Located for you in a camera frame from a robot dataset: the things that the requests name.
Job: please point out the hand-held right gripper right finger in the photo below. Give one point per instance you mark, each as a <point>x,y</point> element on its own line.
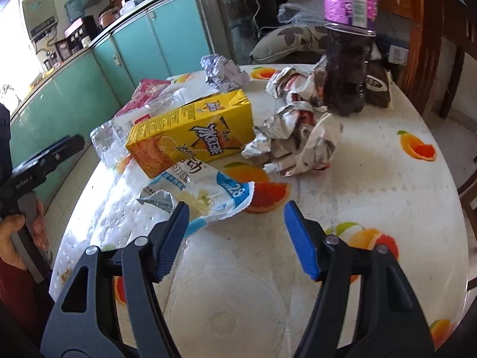
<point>302,242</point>

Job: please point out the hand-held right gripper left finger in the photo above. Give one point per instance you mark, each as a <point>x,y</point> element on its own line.
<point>173,238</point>

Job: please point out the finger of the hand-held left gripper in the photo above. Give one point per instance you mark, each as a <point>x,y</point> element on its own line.
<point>70,148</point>
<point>56,144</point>

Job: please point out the white blue snack wrapper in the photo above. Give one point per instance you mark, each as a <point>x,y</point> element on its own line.
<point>208,190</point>

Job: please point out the pink snack wrapper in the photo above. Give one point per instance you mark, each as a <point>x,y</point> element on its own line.
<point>145,89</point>

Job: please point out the yellow juice carton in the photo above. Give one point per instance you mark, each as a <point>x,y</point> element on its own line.
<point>193,130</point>

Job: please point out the silver red wrapper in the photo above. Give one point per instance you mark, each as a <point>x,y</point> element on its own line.
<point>290,82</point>

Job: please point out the grey paper ball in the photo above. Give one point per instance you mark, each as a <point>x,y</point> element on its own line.
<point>223,72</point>

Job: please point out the person's left forearm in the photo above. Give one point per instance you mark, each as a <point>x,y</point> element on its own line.
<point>18,291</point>

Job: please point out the person's left hand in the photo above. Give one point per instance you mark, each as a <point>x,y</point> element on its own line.
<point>9,238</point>

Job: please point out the crushed clear plastic bottle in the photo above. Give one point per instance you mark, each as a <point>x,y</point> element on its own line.
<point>108,141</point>

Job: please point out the fruit print tablecloth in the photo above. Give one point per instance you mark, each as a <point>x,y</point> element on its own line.
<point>372,194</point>

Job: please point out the crumpled silver white wrapper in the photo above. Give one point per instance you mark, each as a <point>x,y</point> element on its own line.
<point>294,138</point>

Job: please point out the bright kitchen window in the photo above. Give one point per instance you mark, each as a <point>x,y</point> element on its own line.
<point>11,44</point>

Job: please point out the black drink dispenser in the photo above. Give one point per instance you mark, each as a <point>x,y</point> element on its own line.
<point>80,30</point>

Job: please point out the teal lower kitchen cabinets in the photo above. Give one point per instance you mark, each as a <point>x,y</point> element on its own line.
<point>149,44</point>

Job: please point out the grey water heater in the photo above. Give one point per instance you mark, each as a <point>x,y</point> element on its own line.
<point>37,11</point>

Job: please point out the blue water jug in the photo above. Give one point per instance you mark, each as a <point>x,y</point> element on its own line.
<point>73,9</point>

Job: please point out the brown rice cooker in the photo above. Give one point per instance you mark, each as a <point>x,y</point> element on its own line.
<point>110,16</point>

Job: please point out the brown snack packet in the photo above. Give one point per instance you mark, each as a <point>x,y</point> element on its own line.
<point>376,85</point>

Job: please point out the brown wooden chair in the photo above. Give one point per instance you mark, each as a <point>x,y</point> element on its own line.
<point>470,194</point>

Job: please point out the floral grey cushion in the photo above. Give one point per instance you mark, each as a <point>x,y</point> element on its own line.
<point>283,41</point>

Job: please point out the brown wooden side table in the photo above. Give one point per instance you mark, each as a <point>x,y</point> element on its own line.
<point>421,44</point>

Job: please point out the bubble wrap sheet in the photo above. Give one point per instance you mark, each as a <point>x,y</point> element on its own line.
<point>302,11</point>

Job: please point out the purple label plastic bottle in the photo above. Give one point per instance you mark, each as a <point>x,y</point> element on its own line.
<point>346,7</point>

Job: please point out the metal sliding door frame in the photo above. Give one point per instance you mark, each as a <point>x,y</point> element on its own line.
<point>208,7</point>

